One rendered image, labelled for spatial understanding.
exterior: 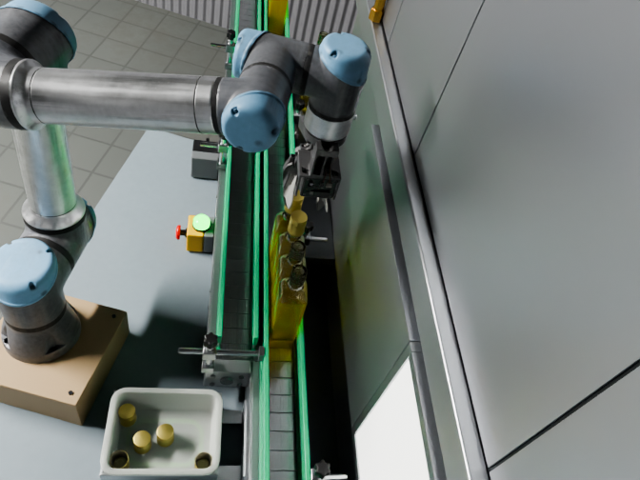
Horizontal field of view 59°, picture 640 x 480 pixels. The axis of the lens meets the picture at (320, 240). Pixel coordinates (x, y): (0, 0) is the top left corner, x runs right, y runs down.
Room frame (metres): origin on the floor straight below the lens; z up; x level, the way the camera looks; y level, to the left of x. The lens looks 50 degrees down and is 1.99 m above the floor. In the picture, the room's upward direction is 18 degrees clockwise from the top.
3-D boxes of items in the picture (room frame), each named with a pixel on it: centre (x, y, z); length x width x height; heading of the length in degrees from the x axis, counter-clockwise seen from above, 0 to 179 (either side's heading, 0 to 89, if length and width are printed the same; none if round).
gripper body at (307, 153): (0.72, 0.04, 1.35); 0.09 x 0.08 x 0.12; 18
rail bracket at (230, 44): (1.52, 0.48, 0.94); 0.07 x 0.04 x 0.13; 107
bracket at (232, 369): (0.53, 0.10, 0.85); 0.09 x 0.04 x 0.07; 107
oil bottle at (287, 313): (0.64, 0.02, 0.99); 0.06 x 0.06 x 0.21; 17
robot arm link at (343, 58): (0.73, 0.05, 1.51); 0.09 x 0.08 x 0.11; 96
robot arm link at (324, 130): (0.73, 0.04, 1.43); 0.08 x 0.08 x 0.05
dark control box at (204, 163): (1.18, 0.40, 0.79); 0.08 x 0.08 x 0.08; 17
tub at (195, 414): (0.38, 0.18, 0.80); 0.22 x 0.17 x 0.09; 107
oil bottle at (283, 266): (0.69, 0.04, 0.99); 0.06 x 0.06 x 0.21; 18
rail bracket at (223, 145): (1.08, 0.34, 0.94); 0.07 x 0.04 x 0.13; 107
